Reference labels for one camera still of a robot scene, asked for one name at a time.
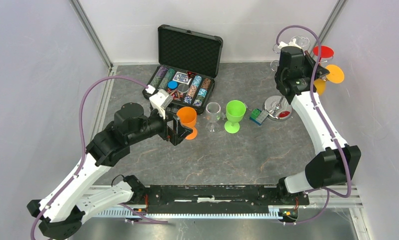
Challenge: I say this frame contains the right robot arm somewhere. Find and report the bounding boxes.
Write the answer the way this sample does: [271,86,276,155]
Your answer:
[274,45,361,204]

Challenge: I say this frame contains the black poker chip case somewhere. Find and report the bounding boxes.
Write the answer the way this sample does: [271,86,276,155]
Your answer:
[148,24,224,115]

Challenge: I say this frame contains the playing card deck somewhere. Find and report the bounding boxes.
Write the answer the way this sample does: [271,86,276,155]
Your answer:
[172,71,191,84]

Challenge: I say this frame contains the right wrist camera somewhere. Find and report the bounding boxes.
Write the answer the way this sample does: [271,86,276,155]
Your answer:
[277,39,303,54]

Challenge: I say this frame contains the yellow wine glass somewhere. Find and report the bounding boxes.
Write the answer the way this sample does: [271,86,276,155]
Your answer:
[313,64,345,96]

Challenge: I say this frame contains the orange wine glass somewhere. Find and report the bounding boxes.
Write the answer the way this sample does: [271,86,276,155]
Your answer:
[176,106,198,140]

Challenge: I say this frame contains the chrome wine glass rack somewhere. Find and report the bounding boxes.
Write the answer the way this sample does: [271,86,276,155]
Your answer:
[264,41,320,122]

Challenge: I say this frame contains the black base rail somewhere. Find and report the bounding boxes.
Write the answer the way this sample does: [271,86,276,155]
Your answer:
[113,184,310,215]

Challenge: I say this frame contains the grey round puck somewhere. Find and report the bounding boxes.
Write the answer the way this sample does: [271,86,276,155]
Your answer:
[177,83,190,93]

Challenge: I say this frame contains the green wine glass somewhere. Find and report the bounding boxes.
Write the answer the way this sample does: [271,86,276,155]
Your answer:
[224,100,247,134]

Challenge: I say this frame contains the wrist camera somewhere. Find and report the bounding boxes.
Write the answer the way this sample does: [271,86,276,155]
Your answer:
[277,39,303,54]
[145,85,173,120]

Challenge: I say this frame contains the green blue toy bricks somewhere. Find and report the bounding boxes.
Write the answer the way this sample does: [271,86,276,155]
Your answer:
[249,108,269,126]

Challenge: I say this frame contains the clear wine glass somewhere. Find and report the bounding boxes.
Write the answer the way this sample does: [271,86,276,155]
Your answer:
[291,35,310,49]
[205,102,221,133]

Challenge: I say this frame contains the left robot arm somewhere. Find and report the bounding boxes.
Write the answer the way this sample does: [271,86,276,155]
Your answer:
[27,102,193,240]

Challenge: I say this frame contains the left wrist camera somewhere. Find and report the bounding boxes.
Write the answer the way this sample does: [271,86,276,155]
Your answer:
[145,85,173,120]

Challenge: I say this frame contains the red wine glass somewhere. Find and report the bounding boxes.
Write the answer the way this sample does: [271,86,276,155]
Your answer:
[312,45,335,63]

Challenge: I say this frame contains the blue dealer chip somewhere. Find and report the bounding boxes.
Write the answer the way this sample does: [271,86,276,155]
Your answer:
[167,80,179,90]

